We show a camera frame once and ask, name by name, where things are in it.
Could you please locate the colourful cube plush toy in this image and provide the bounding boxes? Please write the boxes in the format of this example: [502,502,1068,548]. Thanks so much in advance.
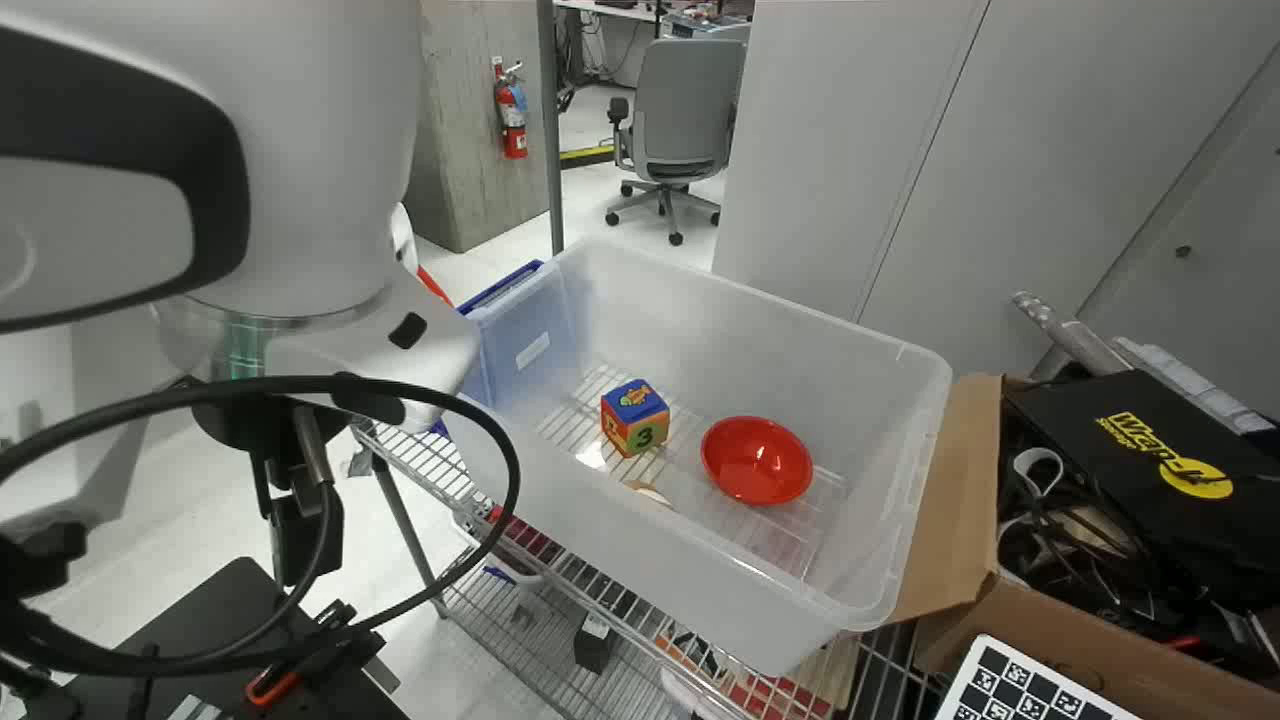
[597,374,670,461]

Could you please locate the red plastic bowl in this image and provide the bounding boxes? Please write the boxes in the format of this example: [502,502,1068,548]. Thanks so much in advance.
[701,411,820,513]

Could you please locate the clear plastic storage bin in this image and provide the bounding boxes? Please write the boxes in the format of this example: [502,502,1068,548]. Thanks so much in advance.
[442,234,955,677]

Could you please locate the grey metal pole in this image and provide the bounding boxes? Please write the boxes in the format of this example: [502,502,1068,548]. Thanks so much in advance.
[532,0,569,255]

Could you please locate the grey office chair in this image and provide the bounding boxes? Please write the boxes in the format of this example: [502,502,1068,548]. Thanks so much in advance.
[598,32,751,247]

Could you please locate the red fire extinguisher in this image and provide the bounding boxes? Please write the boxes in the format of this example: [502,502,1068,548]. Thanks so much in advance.
[488,52,532,164]

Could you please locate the brown cardboard box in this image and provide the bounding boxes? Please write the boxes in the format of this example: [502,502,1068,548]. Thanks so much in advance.
[892,372,1280,720]

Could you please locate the silver aluminium rails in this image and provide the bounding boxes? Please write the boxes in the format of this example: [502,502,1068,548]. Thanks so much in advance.
[1013,293,1277,434]

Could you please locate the black bag with yellow logo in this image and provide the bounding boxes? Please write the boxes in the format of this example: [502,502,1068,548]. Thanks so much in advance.
[1014,372,1280,605]

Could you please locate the black and white marker board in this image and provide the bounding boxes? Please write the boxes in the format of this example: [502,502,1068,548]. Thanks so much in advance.
[932,630,1143,720]

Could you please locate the metal wire shelf rack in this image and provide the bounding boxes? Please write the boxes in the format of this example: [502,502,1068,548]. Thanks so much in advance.
[351,417,937,720]

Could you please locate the white ring handle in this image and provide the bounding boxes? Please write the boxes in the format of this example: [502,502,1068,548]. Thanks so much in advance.
[1006,442,1072,502]

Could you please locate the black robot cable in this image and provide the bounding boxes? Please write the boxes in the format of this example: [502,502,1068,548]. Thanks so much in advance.
[0,372,525,677]

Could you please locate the black clamp with orange handle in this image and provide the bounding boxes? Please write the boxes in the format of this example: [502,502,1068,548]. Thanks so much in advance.
[245,597,391,713]

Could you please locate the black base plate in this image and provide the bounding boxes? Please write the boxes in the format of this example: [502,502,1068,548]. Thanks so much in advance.
[65,556,412,720]

